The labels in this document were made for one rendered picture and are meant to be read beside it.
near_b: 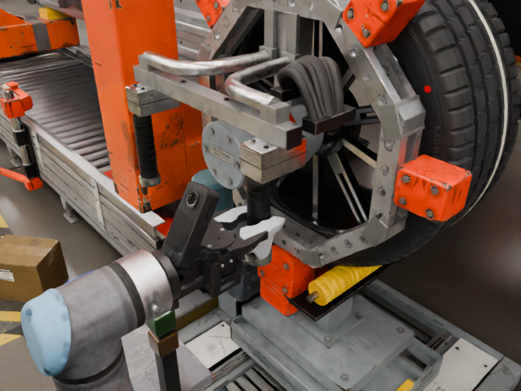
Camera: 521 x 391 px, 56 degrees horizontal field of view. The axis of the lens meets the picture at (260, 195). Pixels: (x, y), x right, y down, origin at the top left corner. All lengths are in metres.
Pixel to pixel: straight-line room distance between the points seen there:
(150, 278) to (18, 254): 1.34
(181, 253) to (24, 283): 1.33
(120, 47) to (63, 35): 2.05
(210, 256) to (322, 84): 0.29
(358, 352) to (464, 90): 0.78
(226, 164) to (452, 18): 0.45
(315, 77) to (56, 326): 0.47
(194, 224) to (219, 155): 0.27
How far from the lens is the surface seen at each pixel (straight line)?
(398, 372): 1.46
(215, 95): 0.79
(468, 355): 1.66
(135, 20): 1.20
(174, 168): 1.35
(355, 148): 0.99
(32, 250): 1.94
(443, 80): 0.82
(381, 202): 0.85
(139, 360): 1.07
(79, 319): 0.60
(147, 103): 0.94
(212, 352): 1.56
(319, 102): 0.72
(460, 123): 0.84
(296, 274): 1.11
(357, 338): 1.41
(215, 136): 0.88
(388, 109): 0.78
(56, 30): 3.21
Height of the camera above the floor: 1.24
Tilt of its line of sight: 31 degrees down
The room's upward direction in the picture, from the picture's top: straight up
